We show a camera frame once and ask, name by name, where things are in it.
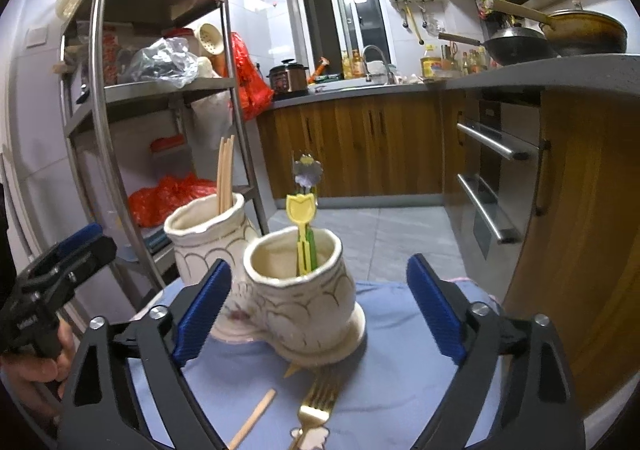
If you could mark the grey kitchen countertop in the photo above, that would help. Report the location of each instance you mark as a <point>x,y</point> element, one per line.
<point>550,72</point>

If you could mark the person's left hand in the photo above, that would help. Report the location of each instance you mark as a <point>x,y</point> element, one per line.
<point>30,377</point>

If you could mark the orange snack packet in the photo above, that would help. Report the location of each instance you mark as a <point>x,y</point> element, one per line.
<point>319,70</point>

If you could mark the yellow tulip plastic utensil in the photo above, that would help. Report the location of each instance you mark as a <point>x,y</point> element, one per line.
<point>302,215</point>

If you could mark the red crumpled plastic bag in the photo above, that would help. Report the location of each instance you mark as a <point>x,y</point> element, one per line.
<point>170,197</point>

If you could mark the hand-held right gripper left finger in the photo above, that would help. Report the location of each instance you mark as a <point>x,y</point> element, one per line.
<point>200,315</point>

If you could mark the yellow cooking oil bottle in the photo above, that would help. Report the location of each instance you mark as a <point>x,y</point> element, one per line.
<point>431,64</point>

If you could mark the silver fork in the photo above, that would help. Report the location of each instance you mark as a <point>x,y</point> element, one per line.
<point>307,172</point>

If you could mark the clear crumpled plastic bag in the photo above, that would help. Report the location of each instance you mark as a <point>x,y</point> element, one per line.
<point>160,62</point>

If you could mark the red printed food package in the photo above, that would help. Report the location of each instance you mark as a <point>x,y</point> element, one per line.
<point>114,55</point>

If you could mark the black wok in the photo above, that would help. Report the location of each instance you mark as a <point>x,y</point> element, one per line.
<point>520,50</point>

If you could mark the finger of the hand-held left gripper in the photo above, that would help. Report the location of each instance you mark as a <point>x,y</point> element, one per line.
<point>77,237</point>
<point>92,255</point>

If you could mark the electric pressure cooker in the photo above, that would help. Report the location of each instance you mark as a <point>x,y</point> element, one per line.
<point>287,79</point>

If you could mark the red lidded plastic container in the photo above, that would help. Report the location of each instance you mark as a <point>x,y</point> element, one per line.
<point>170,155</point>

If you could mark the metal shelf rack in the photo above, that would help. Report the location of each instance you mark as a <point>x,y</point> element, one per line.
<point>100,80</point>

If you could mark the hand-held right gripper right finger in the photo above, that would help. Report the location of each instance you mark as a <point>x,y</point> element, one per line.
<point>435,310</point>

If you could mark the cream plastic strainer ladle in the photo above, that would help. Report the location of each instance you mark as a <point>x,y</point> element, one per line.
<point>210,39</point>

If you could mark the chrome sink faucet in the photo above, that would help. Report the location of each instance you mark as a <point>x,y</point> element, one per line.
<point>372,60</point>

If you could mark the blue cartoon printed tablecloth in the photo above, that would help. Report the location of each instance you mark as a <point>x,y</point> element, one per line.
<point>390,380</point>

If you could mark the row of seasoning bottles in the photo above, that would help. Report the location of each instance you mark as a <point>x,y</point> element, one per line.
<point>465,61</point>

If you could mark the wooden kitchen cabinet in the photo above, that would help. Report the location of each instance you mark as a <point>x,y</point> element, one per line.
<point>360,145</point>

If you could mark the brass coloured cooking pot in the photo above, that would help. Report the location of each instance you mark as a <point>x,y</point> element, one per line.
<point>585,32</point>

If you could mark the wooden chopstick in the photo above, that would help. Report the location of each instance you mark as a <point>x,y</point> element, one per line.
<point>220,180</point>
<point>252,417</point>
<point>231,170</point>
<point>226,180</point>

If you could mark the kitchen window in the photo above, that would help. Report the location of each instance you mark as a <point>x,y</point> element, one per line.
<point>340,15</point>

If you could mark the white plastic bag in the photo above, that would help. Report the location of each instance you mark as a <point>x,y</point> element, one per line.
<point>212,115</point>

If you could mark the white floral ceramic utensil holder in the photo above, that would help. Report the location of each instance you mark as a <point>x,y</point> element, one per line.
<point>300,310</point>

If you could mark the white wall switch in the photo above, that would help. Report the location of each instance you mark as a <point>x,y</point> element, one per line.
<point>36,37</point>

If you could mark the gold fork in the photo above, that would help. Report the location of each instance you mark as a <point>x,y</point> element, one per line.
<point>315,405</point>

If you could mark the red hanging plastic bag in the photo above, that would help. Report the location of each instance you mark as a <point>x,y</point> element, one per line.
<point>247,75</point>

